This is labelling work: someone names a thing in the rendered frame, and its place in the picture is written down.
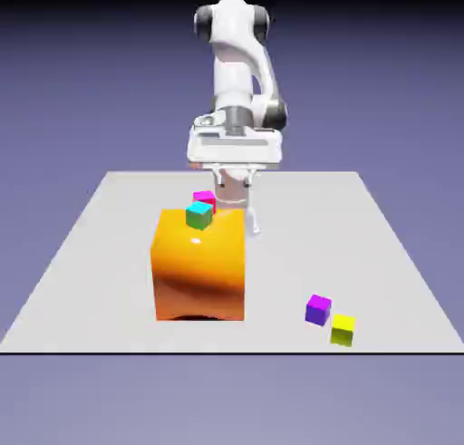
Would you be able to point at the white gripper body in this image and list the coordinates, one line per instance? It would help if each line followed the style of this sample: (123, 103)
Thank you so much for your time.
(233, 153)

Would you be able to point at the small purple cube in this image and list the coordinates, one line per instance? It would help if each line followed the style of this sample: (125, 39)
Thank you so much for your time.
(318, 311)

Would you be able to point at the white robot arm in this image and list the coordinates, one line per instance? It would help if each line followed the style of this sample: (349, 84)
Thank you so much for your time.
(232, 71)

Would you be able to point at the small green cube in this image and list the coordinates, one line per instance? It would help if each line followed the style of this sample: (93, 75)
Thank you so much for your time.
(198, 217)

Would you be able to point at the large orange box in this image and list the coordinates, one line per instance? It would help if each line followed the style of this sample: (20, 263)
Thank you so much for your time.
(199, 271)

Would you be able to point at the small yellow cube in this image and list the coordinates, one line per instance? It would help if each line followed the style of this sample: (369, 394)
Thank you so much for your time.
(343, 330)

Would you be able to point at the small pink cube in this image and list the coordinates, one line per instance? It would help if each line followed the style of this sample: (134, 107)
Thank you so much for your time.
(206, 197)

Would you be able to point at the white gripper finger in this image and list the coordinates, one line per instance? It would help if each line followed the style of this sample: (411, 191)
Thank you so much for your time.
(217, 178)
(249, 178)

